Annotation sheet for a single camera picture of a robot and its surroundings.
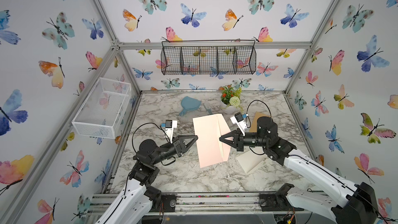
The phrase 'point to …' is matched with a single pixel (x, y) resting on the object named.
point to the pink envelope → (212, 151)
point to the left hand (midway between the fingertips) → (197, 139)
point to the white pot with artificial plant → (230, 101)
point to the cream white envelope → (249, 160)
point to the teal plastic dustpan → (189, 103)
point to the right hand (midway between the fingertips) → (222, 139)
